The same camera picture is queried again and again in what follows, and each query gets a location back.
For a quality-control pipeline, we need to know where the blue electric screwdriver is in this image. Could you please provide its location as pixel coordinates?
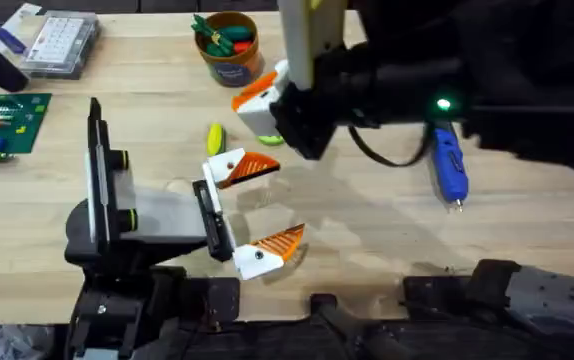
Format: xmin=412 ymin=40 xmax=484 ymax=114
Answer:
xmin=428 ymin=121 xmax=470 ymax=214

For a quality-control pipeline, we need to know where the yellow green corn toy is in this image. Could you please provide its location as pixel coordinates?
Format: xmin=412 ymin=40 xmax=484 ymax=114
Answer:
xmin=205 ymin=122 xmax=228 ymax=158

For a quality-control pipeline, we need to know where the upright flat wrist plate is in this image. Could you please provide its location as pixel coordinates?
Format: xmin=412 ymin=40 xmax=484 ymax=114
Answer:
xmin=86 ymin=96 xmax=113 ymax=252
xmin=276 ymin=0 xmax=349 ymax=92

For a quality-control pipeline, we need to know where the brown tub with toys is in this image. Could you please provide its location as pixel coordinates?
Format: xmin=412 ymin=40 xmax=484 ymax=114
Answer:
xmin=189 ymin=10 xmax=265 ymax=89

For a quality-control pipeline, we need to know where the green board with blocks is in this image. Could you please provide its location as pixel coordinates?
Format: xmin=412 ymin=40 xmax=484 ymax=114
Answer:
xmin=0 ymin=92 xmax=53 ymax=164

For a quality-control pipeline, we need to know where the clear plastic parts box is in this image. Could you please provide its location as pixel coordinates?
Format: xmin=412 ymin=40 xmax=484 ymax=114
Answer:
xmin=18 ymin=9 xmax=103 ymax=81

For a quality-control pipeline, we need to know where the white and blue package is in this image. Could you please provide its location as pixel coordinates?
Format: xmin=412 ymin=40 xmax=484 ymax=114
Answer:
xmin=0 ymin=2 xmax=43 ymax=56

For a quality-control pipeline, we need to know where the black cable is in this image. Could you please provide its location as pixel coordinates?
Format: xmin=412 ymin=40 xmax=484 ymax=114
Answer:
xmin=347 ymin=122 xmax=436 ymax=169

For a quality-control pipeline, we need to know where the black rail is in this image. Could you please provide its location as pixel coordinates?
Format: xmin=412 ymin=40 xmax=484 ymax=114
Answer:
xmin=131 ymin=275 xmax=574 ymax=360

